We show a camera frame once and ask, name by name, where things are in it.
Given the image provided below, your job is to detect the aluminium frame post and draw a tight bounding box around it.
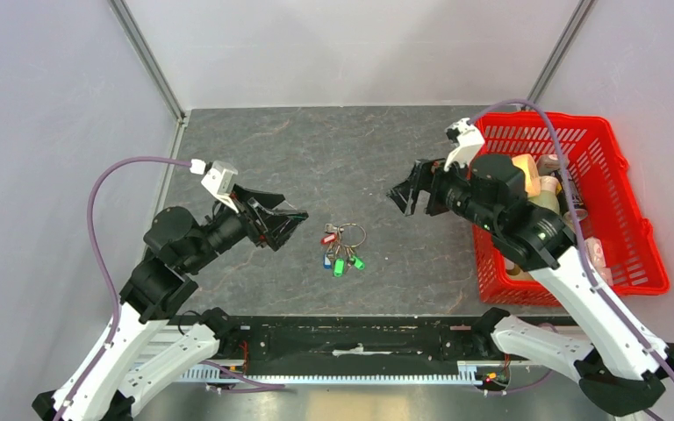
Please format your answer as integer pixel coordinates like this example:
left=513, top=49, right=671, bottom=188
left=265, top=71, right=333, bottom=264
left=527, top=0, right=597, bottom=103
left=108, top=0, right=186, bottom=123

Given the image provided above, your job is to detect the yellow tape roll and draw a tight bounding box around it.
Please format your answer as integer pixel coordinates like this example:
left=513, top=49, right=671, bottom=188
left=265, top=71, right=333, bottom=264
left=512, top=153, right=541, bottom=199

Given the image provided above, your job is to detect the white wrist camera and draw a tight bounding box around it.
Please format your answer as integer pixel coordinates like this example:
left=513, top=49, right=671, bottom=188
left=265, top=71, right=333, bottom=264
left=190, top=159, right=240, bottom=214
left=443, top=118, right=484, bottom=172

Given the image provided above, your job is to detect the red plastic basket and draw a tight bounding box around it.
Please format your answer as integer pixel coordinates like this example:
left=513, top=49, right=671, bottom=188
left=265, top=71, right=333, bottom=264
left=472, top=111, right=670, bottom=307

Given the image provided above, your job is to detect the green bottle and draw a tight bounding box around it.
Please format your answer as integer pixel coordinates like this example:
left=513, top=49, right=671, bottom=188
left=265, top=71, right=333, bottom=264
left=529, top=190, right=561, bottom=215

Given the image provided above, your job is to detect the black drink can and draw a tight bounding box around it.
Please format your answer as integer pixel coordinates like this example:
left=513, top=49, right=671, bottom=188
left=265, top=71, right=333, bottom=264
left=553, top=170, right=589, bottom=226

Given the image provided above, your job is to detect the green key tag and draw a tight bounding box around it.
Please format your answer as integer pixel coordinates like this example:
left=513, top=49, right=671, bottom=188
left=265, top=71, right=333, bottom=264
left=333, top=258, right=346, bottom=277

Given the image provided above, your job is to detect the left aluminium frame post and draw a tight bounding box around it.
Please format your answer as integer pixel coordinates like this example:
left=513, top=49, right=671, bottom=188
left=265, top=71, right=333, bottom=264
left=108, top=0, right=186, bottom=123

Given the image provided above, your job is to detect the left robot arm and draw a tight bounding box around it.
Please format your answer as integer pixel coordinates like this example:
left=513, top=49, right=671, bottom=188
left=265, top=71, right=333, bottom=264
left=32, top=185, right=308, bottom=420

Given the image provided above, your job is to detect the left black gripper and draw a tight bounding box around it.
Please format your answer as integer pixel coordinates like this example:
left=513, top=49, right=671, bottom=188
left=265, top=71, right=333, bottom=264
left=185, top=182, right=310, bottom=272

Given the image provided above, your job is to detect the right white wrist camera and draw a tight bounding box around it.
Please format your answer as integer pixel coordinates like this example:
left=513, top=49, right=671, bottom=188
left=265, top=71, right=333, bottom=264
left=443, top=118, right=484, bottom=172

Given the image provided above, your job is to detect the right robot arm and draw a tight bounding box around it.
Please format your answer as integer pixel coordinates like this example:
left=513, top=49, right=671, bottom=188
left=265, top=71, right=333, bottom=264
left=388, top=154, right=674, bottom=417

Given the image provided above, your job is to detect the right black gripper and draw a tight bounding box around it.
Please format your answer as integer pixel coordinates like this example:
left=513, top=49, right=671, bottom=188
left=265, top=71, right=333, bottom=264
left=385, top=151, right=500, bottom=232

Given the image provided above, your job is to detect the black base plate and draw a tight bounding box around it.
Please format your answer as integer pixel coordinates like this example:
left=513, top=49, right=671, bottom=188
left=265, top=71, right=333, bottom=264
left=145, top=313, right=594, bottom=379

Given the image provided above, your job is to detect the metal keyring with keys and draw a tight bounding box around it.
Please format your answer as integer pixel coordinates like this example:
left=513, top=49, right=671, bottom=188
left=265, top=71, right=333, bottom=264
left=320, top=223, right=368, bottom=277

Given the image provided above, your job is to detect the right aluminium frame post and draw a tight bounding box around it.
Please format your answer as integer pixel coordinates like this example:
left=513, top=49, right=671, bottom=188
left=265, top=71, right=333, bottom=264
left=527, top=0, right=597, bottom=103

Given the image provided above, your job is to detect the red key tag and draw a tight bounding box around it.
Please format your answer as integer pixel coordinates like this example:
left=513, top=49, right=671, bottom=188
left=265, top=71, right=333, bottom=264
left=320, top=232, right=339, bottom=245

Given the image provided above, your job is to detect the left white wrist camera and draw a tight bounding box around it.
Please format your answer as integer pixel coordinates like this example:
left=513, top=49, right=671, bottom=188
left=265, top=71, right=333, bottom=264
left=190, top=159, right=240, bottom=214

